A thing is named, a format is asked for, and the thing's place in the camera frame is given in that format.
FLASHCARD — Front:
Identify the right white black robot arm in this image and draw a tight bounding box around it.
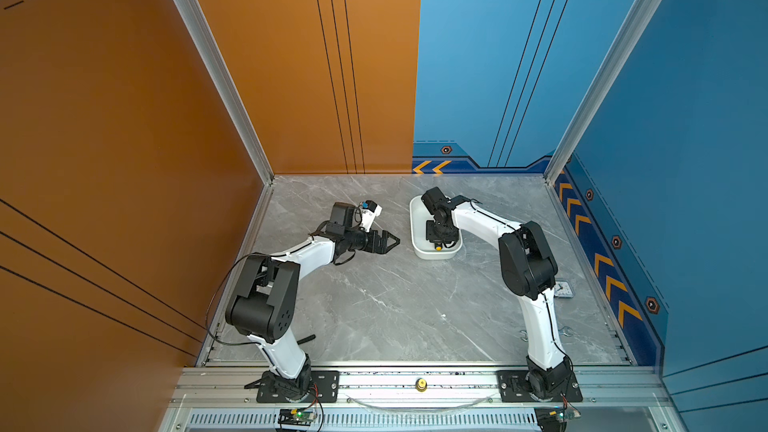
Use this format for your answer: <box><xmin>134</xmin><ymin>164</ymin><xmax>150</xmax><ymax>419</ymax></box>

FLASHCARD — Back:
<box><xmin>421</xmin><ymin>187</ymin><xmax>583</xmax><ymax>402</ymax></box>

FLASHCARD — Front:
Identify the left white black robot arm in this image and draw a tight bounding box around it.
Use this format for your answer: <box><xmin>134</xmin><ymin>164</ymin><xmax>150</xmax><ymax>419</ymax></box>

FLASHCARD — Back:
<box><xmin>225</xmin><ymin>222</ymin><xmax>400</xmax><ymax>401</ymax></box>

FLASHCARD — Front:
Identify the white plastic bin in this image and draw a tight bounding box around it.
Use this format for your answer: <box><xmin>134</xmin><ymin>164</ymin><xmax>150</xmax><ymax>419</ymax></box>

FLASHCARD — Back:
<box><xmin>409</xmin><ymin>196</ymin><xmax>463</xmax><ymax>261</ymax></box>

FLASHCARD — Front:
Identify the silver open-end wrench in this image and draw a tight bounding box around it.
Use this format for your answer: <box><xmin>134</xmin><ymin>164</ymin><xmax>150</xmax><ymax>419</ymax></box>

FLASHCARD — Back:
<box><xmin>519</xmin><ymin>326</ymin><xmax>576</xmax><ymax>342</ymax></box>

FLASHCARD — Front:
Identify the left green circuit board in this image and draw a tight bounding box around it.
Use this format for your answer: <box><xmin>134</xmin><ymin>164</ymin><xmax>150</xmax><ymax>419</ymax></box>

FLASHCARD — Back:
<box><xmin>277</xmin><ymin>408</ymin><xmax>318</xmax><ymax>431</ymax></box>

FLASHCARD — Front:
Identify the right circuit board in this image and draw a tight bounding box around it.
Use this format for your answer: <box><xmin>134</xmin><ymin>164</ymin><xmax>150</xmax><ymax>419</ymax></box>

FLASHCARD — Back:
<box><xmin>534</xmin><ymin>408</ymin><xmax>568</xmax><ymax>432</ymax></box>

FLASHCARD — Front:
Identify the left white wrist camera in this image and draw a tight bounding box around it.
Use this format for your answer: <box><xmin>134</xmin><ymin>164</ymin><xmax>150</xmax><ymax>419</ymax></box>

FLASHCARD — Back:
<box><xmin>354</xmin><ymin>199</ymin><xmax>383</xmax><ymax>232</ymax></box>

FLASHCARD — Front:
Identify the brass knob on rail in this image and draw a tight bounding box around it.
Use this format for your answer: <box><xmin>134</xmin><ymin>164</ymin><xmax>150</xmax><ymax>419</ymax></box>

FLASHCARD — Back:
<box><xmin>415</xmin><ymin>378</ymin><xmax>428</xmax><ymax>392</ymax></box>

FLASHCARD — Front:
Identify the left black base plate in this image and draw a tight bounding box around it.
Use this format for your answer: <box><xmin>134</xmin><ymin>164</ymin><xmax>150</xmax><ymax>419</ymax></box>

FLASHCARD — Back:
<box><xmin>256</xmin><ymin>369</ymin><xmax>340</xmax><ymax>405</ymax></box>

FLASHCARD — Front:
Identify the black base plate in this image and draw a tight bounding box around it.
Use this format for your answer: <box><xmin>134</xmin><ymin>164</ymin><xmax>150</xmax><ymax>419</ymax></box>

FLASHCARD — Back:
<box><xmin>496</xmin><ymin>369</ymin><xmax>584</xmax><ymax>404</ymax></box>
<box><xmin>256</xmin><ymin>369</ymin><xmax>340</xmax><ymax>405</ymax></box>

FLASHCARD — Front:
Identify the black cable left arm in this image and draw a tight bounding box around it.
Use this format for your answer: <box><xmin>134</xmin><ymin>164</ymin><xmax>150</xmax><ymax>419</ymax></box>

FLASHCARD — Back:
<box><xmin>205</xmin><ymin>251</ymin><xmax>265</xmax><ymax>348</ymax></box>

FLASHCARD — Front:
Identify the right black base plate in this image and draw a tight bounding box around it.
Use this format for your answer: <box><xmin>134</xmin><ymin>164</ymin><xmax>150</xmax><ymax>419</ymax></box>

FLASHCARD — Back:
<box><xmin>496</xmin><ymin>369</ymin><xmax>584</xmax><ymax>404</ymax></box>

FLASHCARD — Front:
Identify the aluminium front rail frame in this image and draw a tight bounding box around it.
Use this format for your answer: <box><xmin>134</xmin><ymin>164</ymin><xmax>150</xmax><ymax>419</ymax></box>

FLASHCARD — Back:
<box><xmin>159</xmin><ymin>362</ymin><xmax>687</xmax><ymax>431</ymax></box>

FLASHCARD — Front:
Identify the left aluminium corner post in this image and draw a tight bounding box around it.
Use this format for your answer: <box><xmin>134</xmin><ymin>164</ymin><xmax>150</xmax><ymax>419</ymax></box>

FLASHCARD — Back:
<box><xmin>173</xmin><ymin>0</ymin><xmax>274</xmax><ymax>186</ymax></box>

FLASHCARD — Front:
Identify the aluminium corner post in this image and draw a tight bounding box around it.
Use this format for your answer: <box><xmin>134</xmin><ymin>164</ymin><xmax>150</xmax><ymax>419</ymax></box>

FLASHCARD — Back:
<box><xmin>543</xmin><ymin>0</ymin><xmax>663</xmax><ymax>186</ymax></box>
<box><xmin>173</xmin><ymin>0</ymin><xmax>274</xmax><ymax>186</ymax></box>

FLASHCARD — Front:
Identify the right aluminium corner post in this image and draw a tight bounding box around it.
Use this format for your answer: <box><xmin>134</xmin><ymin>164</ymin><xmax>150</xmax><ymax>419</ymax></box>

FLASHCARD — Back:
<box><xmin>543</xmin><ymin>0</ymin><xmax>663</xmax><ymax>186</ymax></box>

